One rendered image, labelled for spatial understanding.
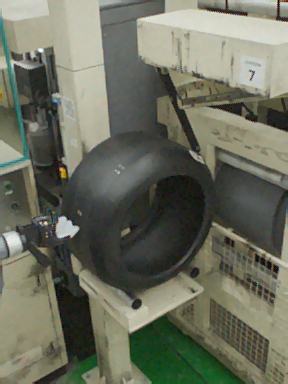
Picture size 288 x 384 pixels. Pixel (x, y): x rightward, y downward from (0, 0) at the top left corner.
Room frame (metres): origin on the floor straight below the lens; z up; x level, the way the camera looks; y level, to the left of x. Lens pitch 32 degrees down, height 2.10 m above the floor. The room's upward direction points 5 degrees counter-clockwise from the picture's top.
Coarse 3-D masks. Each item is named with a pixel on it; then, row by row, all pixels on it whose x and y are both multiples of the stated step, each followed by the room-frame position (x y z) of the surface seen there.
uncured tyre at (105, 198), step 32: (96, 160) 1.49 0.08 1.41; (128, 160) 1.42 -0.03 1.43; (160, 160) 1.43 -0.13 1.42; (192, 160) 1.50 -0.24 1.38; (64, 192) 1.49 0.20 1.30; (96, 192) 1.37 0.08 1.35; (128, 192) 1.34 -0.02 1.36; (160, 192) 1.75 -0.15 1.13; (192, 192) 1.68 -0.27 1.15; (96, 224) 1.31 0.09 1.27; (160, 224) 1.72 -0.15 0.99; (192, 224) 1.63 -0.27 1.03; (96, 256) 1.30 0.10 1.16; (128, 256) 1.61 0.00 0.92; (160, 256) 1.59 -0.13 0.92; (192, 256) 1.49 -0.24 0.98; (128, 288) 1.34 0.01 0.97
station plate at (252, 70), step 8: (240, 56) 1.39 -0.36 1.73; (248, 56) 1.37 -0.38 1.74; (240, 64) 1.39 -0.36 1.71; (248, 64) 1.37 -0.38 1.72; (256, 64) 1.34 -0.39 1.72; (264, 64) 1.32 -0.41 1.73; (240, 72) 1.39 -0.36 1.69; (248, 72) 1.37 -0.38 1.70; (256, 72) 1.34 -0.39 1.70; (264, 72) 1.32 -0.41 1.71; (240, 80) 1.39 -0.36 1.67; (248, 80) 1.36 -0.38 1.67; (256, 80) 1.34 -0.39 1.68; (264, 80) 1.32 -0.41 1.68
